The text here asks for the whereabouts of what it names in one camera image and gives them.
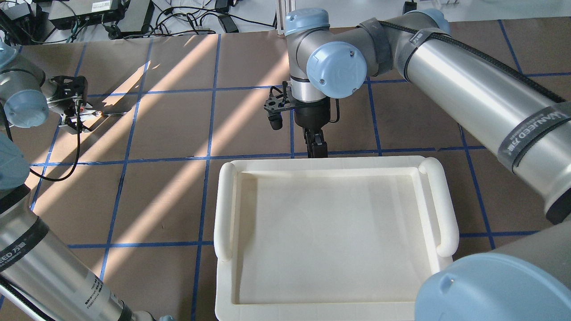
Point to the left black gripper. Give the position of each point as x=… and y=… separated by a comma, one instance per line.
x=67, y=86

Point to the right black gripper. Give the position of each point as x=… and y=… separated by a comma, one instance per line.
x=312, y=117

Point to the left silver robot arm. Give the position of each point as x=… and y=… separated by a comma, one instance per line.
x=39, y=273

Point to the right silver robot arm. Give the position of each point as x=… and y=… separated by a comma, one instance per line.
x=526, y=126

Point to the white plastic tray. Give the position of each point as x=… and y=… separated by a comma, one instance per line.
x=330, y=239

